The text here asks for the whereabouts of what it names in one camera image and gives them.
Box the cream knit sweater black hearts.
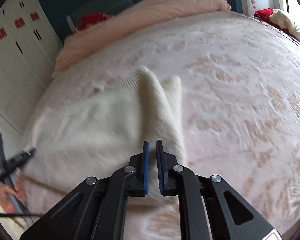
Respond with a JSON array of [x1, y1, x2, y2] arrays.
[[23, 67, 187, 206]]

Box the person's left hand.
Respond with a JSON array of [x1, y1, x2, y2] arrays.
[[0, 179, 28, 213]]

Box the white wardrobe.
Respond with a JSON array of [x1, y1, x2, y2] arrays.
[[0, 0, 61, 158]]

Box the pink floral bed sheet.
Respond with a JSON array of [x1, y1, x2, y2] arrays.
[[0, 11, 300, 240]]

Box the pink folded duvet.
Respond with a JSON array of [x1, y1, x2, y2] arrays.
[[55, 0, 231, 73]]

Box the red pillow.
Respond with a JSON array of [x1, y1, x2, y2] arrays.
[[76, 12, 112, 31]]

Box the cream blanket by window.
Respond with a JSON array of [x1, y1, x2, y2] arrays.
[[269, 9, 300, 42]]

